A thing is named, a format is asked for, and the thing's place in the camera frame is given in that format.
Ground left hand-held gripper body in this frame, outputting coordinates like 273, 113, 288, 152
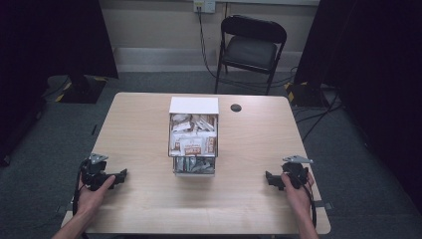
80, 152, 116, 192

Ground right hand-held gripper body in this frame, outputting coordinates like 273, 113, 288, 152
281, 154, 315, 190

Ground person's left hand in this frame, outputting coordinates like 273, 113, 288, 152
76, 174, 116, 217

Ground person's right hand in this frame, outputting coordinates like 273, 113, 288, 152
280, 171, 316, 217

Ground large clear drawer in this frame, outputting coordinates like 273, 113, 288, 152
167, 113, 220, 158

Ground small clear drawer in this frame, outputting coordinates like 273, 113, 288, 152
172, 155, 217, 177

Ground pile of silver packets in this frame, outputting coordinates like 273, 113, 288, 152
174, 156, 215, 174

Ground black stand base striped tape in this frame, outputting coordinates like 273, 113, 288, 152
284, 81, 331, 108
54, 74, 108, 105

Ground pile of white brown packets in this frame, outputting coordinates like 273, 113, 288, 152
169, 114, 218, 157

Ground white box of packets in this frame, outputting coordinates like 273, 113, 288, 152
167, 96, 220, 177

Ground black folding chair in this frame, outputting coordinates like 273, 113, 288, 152
214, 14, 289, 97

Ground dark curtain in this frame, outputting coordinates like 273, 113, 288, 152
0, 0, 119, 101
293, 0, 422, 200

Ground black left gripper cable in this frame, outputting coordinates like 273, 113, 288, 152
71, 160, 90, 239

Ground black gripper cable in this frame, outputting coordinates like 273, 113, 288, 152
71, 160, 90, 239
289, 173, 318, 231

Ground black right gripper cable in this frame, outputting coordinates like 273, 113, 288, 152
289, 173, 318, 231

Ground black floor cables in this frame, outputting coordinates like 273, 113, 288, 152
293, 87, 343, 141

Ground white wall socket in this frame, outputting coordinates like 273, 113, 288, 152
193, 0, 217, 15

